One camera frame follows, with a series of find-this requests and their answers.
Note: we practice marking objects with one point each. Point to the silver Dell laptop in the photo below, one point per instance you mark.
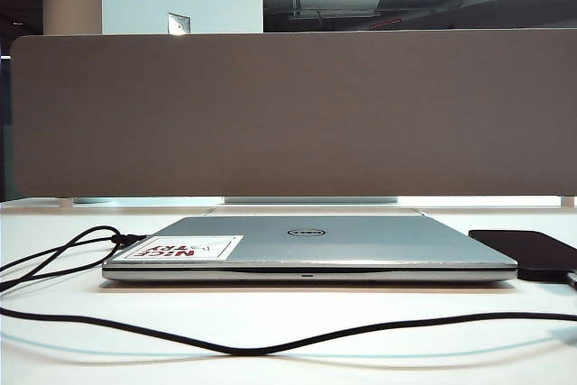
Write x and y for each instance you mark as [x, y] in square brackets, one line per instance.
[360, 245]

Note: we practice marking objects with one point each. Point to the brown desk divider panel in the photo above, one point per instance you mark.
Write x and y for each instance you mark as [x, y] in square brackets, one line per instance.
[288, 114]

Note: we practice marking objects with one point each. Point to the silver wall switch plate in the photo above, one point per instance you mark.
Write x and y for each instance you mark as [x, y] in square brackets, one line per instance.
[179, 23]

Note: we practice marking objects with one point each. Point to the wide silver divider bracket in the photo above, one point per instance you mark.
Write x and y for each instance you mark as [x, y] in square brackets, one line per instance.
[311, 200]

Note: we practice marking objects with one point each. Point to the white sticker with red letters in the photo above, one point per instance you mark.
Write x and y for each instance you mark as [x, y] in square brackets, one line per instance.
[216, 245]

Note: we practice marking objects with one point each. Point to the black smartphone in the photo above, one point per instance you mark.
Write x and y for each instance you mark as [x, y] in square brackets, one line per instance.
[532, 254]

